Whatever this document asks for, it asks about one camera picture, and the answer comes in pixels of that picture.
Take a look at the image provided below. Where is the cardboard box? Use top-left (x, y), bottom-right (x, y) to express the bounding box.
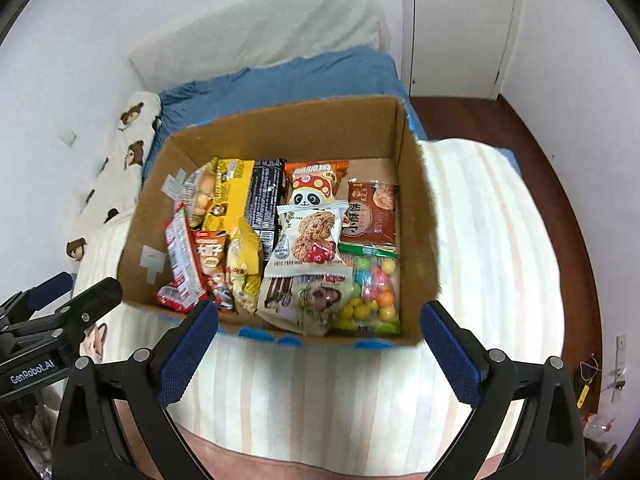
top-left (116, 95), bottom-right (441, 348)

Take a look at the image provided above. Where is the blue blanket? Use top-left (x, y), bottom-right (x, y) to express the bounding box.
top-left (142, 45), bottom-right (426, 181)

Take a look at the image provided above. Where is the white door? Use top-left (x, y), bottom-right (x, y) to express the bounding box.
top-left (400, 0), bottom-right (528, 101)

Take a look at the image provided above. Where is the white oat cookie packet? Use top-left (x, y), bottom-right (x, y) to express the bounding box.
top-left (262, 200), bottom-right (351, 281)

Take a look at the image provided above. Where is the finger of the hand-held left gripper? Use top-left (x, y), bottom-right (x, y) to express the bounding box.
top-left (20, 276), bottom-right (124, 356)
top-left (0, 271), bottom-right (74, 323)

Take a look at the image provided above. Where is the clear bag of round puffs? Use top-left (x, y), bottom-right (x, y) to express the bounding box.
top-left (180, 160), bottom-right (221, 231)

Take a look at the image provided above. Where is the white cloth covered headboard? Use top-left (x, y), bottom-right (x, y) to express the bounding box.
top-left (129, 0), bottom-right (391, 93)

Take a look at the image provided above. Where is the clear bag of colourful candy balls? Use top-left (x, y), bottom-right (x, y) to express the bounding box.
top-left (332, 242), bottom-right (403, 336)

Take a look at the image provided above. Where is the red and white snack packet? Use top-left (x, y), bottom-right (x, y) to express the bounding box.
top-left (155, 205), bottom-right (211, 313)

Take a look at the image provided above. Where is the brown pastry packet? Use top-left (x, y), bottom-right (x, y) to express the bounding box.
top-left (340, 177), bottom-right (400, 253)

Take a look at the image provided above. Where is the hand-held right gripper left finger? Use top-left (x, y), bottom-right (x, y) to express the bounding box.
top-left (52, 299), bottom-right (221, 480)

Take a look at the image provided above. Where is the yellow and brown snack packet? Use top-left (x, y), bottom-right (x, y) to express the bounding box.
top-left (202, 158), bottom-right (256, 233)

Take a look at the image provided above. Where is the cream and brown wafer stick packet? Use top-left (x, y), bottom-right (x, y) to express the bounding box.
top-left (257, 275), bottom-right (301, 331)

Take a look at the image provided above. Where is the bear print pillow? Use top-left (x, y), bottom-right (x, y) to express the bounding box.
top-left (65, 91), bottom-right (163, 266)

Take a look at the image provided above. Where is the orange panda seed packet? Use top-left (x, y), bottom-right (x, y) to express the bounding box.
top-left (285, 160), bottom-right (350, 208)

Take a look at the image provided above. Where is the yellow panda snack packet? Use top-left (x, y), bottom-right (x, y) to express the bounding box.
top-left (225, 217), bottom-right (263, 313)

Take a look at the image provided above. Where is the white packet with brown picture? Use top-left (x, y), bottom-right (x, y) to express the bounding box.
top-left (295, 275), bottom-right (358, 336)

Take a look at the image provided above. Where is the black snack packet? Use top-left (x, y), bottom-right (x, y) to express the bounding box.
top-left (247, 159), bottom-right (288, 256)

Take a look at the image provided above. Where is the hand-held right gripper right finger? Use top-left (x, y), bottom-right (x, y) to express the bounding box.
top-left (420, 300), bottom-right (586, 480)

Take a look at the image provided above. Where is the red orange snack packet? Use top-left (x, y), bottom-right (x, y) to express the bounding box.
top-left (192, 230), bottom-right (231, 291)

